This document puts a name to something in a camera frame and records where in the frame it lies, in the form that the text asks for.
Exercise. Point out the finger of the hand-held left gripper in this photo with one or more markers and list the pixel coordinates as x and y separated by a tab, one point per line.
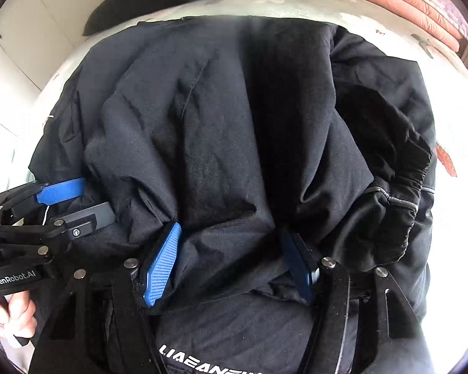
89	218
62	191

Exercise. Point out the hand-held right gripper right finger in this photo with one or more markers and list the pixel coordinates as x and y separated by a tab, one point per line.
300	268

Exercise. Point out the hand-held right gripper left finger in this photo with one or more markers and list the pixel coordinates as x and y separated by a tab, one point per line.
162	268

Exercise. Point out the black hooded jacket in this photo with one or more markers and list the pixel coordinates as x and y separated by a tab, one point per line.
238	124

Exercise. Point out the person's left hand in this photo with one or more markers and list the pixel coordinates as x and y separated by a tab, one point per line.
15	315

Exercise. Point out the white wardrobe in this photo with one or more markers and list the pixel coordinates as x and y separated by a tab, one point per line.
23	27

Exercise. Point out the folded black garment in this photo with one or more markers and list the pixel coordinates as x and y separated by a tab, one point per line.
117	7

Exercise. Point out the pink patterned pillow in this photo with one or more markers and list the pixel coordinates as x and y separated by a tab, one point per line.
444	0

